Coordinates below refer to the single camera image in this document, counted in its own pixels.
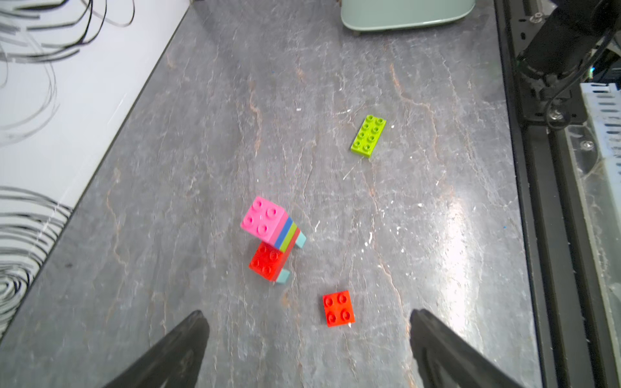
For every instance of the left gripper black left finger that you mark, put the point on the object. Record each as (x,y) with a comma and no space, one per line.
(175,361)

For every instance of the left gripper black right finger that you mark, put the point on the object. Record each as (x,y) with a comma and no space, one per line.
(444,359)

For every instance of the small red lego brick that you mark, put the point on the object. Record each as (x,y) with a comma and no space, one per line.
(338,309)

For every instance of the cyan lego brick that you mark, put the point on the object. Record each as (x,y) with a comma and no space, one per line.
(283,277)
(301,239)

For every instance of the long red lego brick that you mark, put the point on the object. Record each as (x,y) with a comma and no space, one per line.
(269,261)

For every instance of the blue lego brick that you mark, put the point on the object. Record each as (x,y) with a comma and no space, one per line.
(283,233)

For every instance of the pink lego brick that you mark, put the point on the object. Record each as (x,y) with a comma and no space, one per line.
(264,220)

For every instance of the small green lego brick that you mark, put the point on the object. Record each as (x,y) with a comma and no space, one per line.
(288,237)

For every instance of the long green lego brick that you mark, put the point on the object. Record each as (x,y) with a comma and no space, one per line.
(368,136)

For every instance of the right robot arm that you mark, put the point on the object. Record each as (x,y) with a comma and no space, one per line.
(553,52)

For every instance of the mint green toaster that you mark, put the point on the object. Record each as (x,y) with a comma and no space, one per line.
(383,15)

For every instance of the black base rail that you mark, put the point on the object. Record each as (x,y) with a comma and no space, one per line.
(575,334)

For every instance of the white slotted cable duct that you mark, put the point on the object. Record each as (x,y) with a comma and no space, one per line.
(603,105)

